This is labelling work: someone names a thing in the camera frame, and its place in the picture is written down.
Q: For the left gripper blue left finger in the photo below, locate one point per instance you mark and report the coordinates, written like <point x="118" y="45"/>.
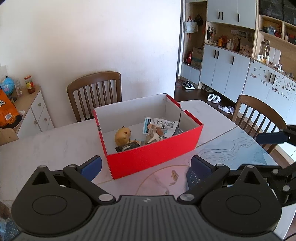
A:
<point x="91" y="168"/>

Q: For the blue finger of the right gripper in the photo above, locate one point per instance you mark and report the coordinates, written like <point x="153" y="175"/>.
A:
<point x="271" y="138"/>

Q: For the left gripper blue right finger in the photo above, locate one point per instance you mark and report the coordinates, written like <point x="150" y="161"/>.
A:
<point x="201" y="168"/>

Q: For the yellow plush toy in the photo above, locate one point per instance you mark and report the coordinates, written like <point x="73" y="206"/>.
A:
<point x="122" y="136"/>

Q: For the hanging tote bag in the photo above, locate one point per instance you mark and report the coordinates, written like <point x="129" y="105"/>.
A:
<point x="190" y="26"/>

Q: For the white slippers pair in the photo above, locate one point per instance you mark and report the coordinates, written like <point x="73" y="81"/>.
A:
<point x="215" y="99"/>

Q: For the silver foil snack bag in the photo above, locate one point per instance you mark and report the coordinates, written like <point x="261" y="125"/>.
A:
<point x="154" y="135"/>

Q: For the blue globe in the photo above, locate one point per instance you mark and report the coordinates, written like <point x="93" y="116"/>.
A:
<point x="8" y="86"/>

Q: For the brown wooden chair back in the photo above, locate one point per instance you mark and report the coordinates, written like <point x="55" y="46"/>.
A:
<point x="94" y="90"/>

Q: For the dark sneakers pair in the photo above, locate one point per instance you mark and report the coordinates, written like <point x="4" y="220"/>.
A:
<point x="188" y="86"/>

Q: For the brown wooden chair right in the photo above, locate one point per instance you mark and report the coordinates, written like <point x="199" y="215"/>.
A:
<point x="254" y="116"/>

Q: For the grey wall cabinet unit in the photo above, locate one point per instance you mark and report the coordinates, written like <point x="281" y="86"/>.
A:
<point x="240" y="48"/>

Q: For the red cardboard box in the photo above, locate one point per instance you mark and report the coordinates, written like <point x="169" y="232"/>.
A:
<point x="141" y="133"/>

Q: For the black snack packet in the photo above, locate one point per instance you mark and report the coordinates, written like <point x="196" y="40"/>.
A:
<point x="128" y="146"/>

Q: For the white drawer sideboard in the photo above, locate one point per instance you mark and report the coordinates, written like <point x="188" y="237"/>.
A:
<point x="35" y="115"/>

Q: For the brown wooden chair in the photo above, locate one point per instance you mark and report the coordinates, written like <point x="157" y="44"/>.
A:
<point x="254" y="116"/>
<point x="94" y="90"/>

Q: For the sauce jar red lid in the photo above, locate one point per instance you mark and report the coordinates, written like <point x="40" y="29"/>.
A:
<point x="29" y="84"/>

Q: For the white seafood snack packet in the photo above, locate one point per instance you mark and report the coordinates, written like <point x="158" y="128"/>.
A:
<point x="168" y="127"/>

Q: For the orange snack bag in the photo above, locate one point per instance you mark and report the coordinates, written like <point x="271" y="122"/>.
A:
<point x="9" y="115"/>

